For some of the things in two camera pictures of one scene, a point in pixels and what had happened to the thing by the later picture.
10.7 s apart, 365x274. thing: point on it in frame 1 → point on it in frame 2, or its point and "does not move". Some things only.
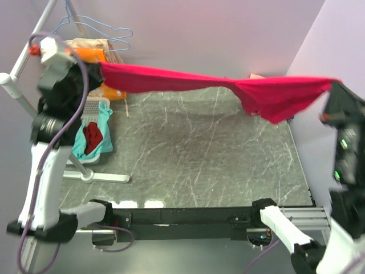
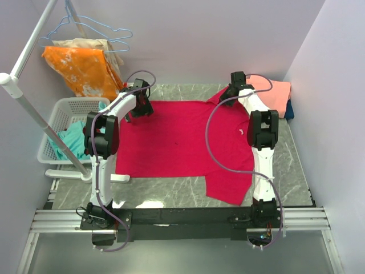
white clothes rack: (10, 80) does not move
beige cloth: (111, 55) does not move
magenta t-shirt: (270, 100) → (170, 142)
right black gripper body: (348, 117) → (227, 94)
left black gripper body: (77, 74) → (142, 111)
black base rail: (183, 223) does not move
